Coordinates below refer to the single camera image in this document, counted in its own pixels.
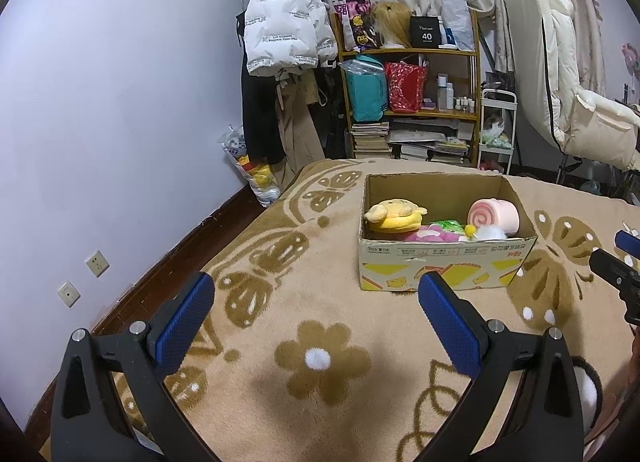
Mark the calico cat plush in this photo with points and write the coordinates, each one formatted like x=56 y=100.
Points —
x=494 y=126

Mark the white rolling cart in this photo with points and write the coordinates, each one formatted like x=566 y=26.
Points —
x=500 y=102

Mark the yellow dog plush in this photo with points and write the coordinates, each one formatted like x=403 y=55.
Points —
x=392 y=214

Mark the magenta pink plush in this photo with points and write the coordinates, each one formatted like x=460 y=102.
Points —
x=430 y=236

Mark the black hanging garment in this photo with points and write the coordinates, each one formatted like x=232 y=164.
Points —
x=260 y=112

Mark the black white fuzzy item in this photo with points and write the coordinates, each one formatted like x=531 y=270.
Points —
x=587 y=387

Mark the green packet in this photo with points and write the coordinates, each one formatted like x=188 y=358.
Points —
x=447 y=226

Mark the black box white print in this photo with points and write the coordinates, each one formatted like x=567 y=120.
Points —
x=426 y=32

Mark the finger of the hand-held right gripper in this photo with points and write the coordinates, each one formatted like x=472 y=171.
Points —
x=615 y=269
x=627 y=242

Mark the printed cardboard box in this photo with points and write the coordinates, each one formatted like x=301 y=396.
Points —
x=440 y=267

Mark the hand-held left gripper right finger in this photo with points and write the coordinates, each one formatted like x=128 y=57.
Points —
x=450 y=327

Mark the teal bag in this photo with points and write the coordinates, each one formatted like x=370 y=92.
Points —
x=367 y=92

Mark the white wall outlet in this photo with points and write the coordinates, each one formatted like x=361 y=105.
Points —
x=67 y=294
x=97 y=263

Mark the pink black printed bag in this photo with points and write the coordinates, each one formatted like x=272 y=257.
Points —
x=355 y=22

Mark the beige butterfly blanket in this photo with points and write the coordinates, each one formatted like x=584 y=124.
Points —
x=310 y=302

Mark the stack of books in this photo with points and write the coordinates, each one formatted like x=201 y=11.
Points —
x=370 y=139

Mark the beige hanging pants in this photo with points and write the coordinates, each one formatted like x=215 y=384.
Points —
x=300 y=132

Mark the clear bag of toys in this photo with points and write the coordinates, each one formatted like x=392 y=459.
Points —
x=250 y=167

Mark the small yellow pompom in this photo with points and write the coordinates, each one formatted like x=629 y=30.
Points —
x=470 y=230

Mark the blonde wig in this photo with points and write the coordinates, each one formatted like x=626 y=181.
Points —
x=392 y=24

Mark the red patterned bag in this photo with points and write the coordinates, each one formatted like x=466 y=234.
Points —
x=405 y=87

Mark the white fluffy plush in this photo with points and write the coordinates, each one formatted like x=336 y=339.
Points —
x=492 y=233

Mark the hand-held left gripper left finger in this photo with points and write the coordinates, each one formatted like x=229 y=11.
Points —
x=184 y=327

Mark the pile of books and papers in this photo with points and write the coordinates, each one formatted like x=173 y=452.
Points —
x=435 y=142

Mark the white plastic bag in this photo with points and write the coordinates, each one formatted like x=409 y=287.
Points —
x=457 y=17

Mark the tall white bottles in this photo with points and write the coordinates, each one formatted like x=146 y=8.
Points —
x=445 y=92

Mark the small purple box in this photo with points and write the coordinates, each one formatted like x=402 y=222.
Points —
x=429 y=104

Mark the white puffer jacket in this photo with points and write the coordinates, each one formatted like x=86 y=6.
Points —
x=282 y=22

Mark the wooden shelf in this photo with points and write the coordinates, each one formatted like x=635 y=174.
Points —
x=475 y=92

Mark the dark handbag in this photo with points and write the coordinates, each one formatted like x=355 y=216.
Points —
x=499 y=81

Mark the pink roll cake plush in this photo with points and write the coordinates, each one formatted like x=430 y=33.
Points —
x=492 y=214

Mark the pale green packets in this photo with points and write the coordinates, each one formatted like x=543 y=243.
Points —
x=496 y=142

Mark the row of small bottles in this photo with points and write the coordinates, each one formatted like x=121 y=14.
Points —
x=466 y=104

